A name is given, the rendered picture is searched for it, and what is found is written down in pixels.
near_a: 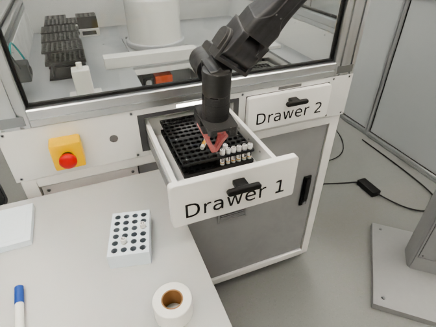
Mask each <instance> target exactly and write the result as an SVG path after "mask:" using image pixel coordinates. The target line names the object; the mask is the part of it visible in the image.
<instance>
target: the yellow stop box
mask: <svg viewBox="0 0 436 327"><path fill-rule="evenodd" d="M48 149H49V152H50V155H51V158H52V160H53V163H54V166H55V169H56V170H57V171H61V170H64V168H63V167H61V166H60V164H59V158H60V157H61V155H63V154H67V153H70V154H73V155H75V156H76V157H77V165H76V166H75V167H79V166H83V165H86V156H85V153H84V149H83V146H82V142H81V140H80V136H79V134H72V135H68V136H62V137H57V138H51V139H49V141H48Z"/></svg>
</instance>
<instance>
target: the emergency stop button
mask: <svg viewBox="0 0 436 327"><path fill-rule="evenodd" d="M59 164H60V166H61V167H63V168H64V169H71V168H74V167H75V166H76V165H77V157H76V156H75V155H73V154H70V153H67V154H63V155H61V157H60V158H59Z"/></svg>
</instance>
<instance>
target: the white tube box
mask: <svg viewBox="0 0 436 327"><path fill-rule="evenodd" d="M142 221H144V222H145V225H146V228H145V229H141V228H140V225H139V224H140V222H142ZM121 237H126V239H127V244H126V245H122V244H121V241H120V239H121ZM151 243H152V221H151V213H150V210H140V211H134V212H123V213H113V214H112V222H111V227H110V237H109V242H108V251H107V256H106V257H107V260H108V264H109V266H110V268H111V269H115V268H120V267H130V266H135V265H145V264H150V263H151Z"/></svg>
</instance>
